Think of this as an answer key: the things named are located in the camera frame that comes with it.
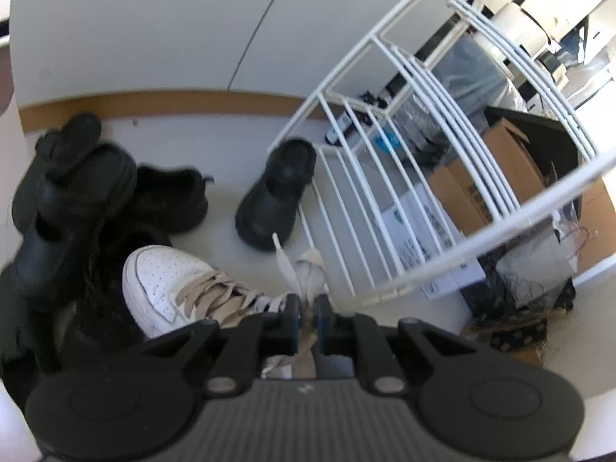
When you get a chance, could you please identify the white boxy appliance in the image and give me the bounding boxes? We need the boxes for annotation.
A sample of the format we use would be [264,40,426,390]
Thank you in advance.
[491,0,578,63]

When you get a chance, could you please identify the white cabinet with brown plinth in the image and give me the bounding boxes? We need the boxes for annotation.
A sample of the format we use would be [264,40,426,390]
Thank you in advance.
[10,0,487,131]

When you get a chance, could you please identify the large clear water bottle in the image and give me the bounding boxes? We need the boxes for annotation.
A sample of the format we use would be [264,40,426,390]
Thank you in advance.
[373,101,434,159]

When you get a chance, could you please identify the white printed box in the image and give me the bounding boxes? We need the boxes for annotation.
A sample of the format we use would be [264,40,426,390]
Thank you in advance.
[378,187,488,299]

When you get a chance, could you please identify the clear plastic bag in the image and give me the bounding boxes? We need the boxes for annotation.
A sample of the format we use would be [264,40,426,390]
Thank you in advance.
[430,33,527,123]

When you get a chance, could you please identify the brown cardboard box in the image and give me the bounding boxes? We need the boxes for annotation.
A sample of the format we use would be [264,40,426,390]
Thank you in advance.
[427,118,560,238]
[575,178,616,273]

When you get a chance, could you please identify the white shoe rack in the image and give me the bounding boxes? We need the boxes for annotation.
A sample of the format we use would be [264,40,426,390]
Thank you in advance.
[267,0,616,306]

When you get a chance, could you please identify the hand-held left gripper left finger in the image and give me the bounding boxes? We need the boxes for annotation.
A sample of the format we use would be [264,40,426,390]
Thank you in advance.
[144,293,301,398]

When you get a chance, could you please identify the black lace-up sneaker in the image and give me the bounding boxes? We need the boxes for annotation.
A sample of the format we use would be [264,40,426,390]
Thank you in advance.
[135,166,209,236]
[53,224,176,362]

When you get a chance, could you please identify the white lace-up sneaker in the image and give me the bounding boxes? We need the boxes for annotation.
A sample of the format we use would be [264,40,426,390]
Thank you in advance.
[122,233,338,380]

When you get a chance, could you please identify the black platform clog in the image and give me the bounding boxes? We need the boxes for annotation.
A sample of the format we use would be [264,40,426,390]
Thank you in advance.
[10,113,139,309]
[235,139,317,252]

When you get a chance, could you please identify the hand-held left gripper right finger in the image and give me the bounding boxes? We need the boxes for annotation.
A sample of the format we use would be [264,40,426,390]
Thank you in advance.
[318,295,463,393]

